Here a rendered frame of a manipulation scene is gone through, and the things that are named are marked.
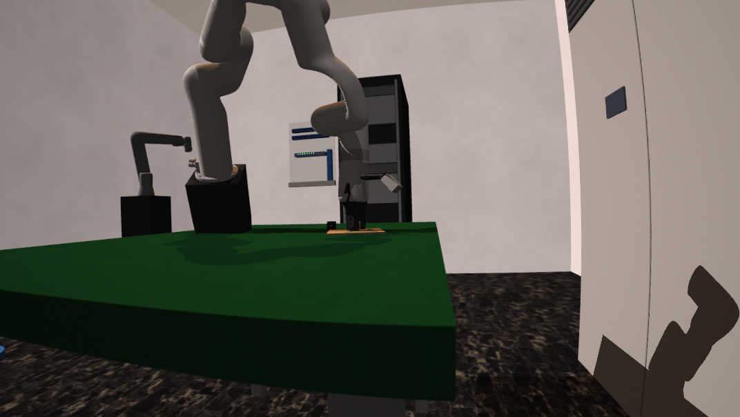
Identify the orange mat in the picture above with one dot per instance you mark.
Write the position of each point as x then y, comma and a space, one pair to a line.
362, 231

